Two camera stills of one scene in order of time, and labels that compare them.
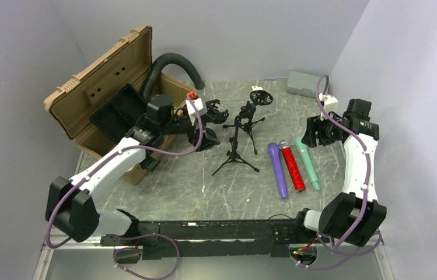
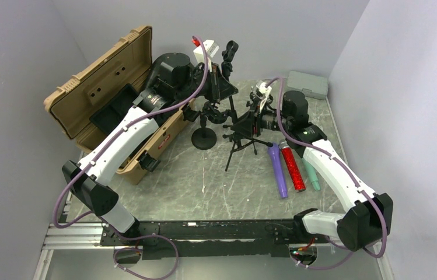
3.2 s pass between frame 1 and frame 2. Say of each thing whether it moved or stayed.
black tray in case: stayed
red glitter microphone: stayed
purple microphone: stayed
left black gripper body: moved
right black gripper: moved
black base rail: stayed
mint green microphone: stayed
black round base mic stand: stayed
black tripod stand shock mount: moved
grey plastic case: stayed
